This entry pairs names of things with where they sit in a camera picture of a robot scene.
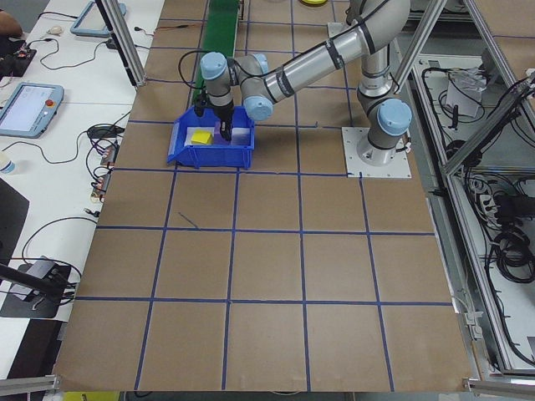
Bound white paper cup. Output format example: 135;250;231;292
0;152;20;175

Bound black cable bundle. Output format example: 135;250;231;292
487;227;534;285

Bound white desk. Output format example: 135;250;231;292
0;0;165;379

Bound white square base plate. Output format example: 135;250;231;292
326;23;357;41
341;126;413;180

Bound green conveyor belt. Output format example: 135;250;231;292
191;0;246;108

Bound white power strip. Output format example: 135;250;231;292
471;179;501;218

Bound white foam liner sheet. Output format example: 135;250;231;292
185;126;252;148

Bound yellow sheet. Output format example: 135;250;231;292
62;390;122;401

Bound aluminium profile rail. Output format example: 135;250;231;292
461;377;535;393
0;374;63;394

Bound V-shaped metal bar frame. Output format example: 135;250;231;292
395;0;535;377

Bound blue plastic storage bin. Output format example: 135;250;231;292
166;104;256;170

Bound purple foam block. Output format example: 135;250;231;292
213;119;229;146

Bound small silver box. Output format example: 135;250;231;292
25;257;59;279

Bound aluminium profile post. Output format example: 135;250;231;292
94;0;146;88

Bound person forearm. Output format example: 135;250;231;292
0;10;24;38

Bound black electronics device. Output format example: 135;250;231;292
0;35;38;79

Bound white plastic bag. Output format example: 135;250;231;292
445;66;489;120

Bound blue grey teach pendant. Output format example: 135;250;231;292
69;1;128;39
0;82;65;139

